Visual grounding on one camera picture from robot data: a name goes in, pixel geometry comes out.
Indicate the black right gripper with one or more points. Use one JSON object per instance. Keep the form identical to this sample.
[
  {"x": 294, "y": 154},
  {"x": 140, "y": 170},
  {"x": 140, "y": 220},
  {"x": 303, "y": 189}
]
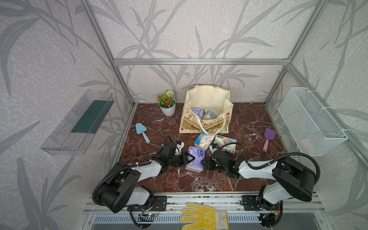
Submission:
[{"x": 207, "y": 162}]

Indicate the light blue tissue pack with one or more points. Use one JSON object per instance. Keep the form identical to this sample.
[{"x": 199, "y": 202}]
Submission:
[{"x": 209, "y": 115}]

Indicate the potted plant red flowers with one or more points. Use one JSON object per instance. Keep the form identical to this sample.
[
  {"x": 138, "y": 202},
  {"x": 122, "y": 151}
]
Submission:
[{"x": 167, "y": 103}]

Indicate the purple toy spatula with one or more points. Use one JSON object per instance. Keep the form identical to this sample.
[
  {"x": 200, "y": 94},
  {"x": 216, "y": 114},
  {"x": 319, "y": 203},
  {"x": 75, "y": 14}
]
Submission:
[{"x": 269, "y": 135}]

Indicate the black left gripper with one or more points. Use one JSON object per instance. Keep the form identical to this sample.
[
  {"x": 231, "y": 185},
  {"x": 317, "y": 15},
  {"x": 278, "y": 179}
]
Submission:
[{"x": 184, "y": 160}]

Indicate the light blue toy spatula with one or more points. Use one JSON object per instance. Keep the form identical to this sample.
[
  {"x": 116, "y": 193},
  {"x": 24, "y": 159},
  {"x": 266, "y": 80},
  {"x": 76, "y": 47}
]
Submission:
[{"x": 141, "y": 129}]

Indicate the cream floral canvas bag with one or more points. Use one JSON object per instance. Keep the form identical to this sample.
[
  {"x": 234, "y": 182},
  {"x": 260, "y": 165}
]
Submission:
[{"x": 209, "y": 98}]

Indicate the floral blue tissue pack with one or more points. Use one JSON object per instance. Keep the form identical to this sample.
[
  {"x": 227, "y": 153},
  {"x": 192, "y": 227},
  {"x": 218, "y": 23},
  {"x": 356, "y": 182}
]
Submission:
[{"x": 204, "y": 141}]

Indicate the yellow knit work glove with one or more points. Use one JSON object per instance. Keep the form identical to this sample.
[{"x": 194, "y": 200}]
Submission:
[{"x": 202, "y": 217}]

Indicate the purple tissue pack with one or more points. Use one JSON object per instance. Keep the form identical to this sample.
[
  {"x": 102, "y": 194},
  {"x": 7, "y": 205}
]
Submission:
[
  {"x": 199, "y": 112},
  {"x": 195, "y": 157}
]

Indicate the small green circuit board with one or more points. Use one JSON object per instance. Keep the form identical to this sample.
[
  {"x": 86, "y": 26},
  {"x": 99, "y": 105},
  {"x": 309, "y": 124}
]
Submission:
[{"x": 148, "y": 217}]

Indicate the clear plastic wall shelf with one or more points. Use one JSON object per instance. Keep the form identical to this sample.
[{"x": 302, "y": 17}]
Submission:
[{"x": 74, "y": 134}]

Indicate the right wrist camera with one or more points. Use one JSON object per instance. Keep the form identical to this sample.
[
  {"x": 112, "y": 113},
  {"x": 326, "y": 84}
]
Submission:
[{"x": 214, "y": 147}]

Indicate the white wire basket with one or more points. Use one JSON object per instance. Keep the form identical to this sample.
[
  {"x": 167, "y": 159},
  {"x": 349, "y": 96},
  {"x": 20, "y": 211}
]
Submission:
[{"x": 313, "y": 128}]

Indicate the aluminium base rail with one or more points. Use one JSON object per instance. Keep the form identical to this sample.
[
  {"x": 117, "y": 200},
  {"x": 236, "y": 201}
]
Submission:
[{"x": 292, "y": 214}]

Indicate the elephant print tissue pack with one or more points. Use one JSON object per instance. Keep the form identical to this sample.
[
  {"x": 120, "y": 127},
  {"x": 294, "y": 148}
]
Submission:
[{"x": 221, "y": 141}]

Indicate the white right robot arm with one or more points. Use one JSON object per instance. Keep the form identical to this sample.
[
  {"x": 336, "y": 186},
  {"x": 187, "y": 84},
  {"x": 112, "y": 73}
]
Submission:
[{"x": 294, "y": 175}]

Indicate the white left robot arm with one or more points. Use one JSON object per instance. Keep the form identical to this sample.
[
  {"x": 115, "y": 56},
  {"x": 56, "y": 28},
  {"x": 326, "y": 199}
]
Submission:
[{"x": 119, "y": 188}]

